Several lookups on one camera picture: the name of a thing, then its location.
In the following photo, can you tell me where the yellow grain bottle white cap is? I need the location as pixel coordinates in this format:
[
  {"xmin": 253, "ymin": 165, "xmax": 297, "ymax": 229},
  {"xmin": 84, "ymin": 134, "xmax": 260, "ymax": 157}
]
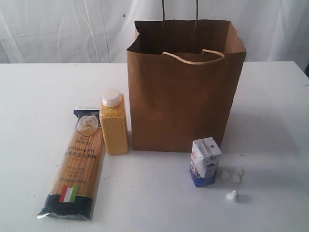
[{"xmin": 99, "ymin": 88, "xmax": 129, "ymax": 155}]

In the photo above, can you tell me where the small milk carton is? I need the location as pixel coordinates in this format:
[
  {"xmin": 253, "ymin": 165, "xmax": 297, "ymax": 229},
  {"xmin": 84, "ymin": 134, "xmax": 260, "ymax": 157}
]
[{"xmin": 189, "ymin": 137, "xmax": 222, "ymax": 188}]

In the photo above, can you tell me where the spaghetti packet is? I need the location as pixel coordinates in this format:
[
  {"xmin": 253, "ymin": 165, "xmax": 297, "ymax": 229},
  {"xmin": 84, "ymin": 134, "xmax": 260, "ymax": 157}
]
[{"xmin": 37, "ymin": 108, "xmax": 105, "ymax": 220}]

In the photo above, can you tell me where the brown paper bag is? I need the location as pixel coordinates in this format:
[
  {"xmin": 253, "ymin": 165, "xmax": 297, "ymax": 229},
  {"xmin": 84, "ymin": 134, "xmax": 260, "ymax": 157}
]
[{"xmin": 126, "ymin": 0, "xmax": 247, "ymax": 153}]

